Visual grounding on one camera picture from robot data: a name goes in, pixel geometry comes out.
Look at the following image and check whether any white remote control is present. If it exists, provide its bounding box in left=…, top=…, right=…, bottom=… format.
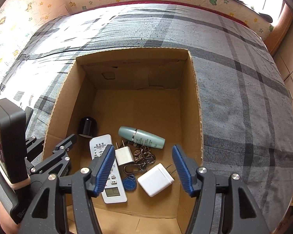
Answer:
left=89, top=134, right=127, bottom=204

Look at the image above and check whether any small white charger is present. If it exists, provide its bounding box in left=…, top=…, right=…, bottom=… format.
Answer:
left=115, top=141, right=134, bottom=166

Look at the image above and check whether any white power adapter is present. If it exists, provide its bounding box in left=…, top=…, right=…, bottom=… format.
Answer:
left=138, top=163, right=175, bottom=197

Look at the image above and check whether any blue key fob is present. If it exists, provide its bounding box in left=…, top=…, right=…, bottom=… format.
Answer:
left=122, top=174, right=137, bottom=192

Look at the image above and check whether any metal keychain with charms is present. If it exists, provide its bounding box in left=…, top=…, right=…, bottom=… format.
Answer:
left=123, top=145, right=156, bottom=175

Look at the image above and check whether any black glossy jar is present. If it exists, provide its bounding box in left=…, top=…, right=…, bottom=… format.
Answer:
left=77, top=117, right=98, bottom=138

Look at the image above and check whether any teal lotion bottle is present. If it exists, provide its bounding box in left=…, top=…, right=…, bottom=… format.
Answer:
left=118, top=126, right=166, bottom=149

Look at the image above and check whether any brown cardboard box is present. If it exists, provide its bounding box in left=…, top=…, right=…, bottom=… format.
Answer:
left=43, top=48, right=203, bottom=233

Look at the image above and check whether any person's left hand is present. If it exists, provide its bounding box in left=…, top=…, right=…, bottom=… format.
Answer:
left=0, top=201, right=19, bottom=234

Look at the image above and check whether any grey plaid bed sheet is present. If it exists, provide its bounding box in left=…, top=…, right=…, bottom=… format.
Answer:
left=0, top=3, right=293, bottom=231

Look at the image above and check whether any beige wardrobe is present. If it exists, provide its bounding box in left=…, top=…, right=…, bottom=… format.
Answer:
left=273, top=19, right=293, bottom=117

